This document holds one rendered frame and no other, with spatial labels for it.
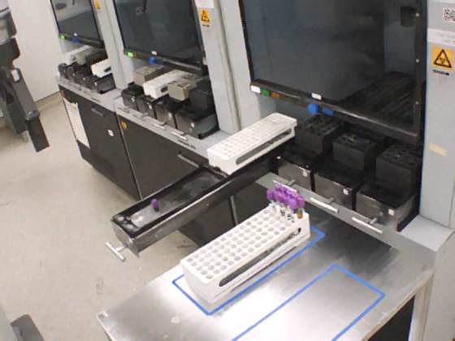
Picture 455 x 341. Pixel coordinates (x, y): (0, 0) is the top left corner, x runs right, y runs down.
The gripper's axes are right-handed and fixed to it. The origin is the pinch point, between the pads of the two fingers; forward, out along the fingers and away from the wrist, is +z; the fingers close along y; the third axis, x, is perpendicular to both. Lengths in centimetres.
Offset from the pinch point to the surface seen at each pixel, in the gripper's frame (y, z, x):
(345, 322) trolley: 56, 39, 29
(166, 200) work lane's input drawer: -11, 40, 32
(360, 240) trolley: 43, 39, 50
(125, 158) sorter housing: -120, 82, 66
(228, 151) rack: -9, 34, 54
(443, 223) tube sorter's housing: 52, 46, 75
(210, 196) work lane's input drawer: -3, 41, 41
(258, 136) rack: -8, 34, 65
